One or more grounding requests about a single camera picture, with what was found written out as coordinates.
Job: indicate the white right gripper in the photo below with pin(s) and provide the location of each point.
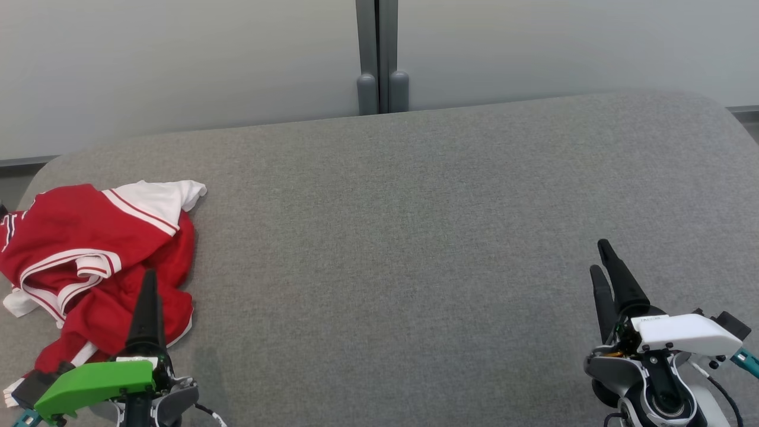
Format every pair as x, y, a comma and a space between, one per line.
682, 332

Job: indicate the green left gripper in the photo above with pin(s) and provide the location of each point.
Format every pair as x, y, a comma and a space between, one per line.
95, 382

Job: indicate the red shorts with white stripe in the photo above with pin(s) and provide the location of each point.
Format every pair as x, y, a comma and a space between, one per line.
107, 308

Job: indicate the red white lettered jersey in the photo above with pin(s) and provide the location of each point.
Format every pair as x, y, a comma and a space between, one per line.
65, 219

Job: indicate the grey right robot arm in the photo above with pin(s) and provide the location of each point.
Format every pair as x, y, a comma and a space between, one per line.
611, 370

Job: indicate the grey fabric sofa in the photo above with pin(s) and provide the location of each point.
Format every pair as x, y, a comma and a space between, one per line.
415, 237

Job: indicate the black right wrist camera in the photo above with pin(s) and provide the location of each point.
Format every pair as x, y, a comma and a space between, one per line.
732, 325

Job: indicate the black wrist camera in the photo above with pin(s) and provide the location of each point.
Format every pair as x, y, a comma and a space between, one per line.
29, 388
732, 325

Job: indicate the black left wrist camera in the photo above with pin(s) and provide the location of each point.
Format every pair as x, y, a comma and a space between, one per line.
29, 388

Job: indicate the grey partition post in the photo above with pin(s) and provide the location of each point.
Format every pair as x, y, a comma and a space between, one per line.
367, 47

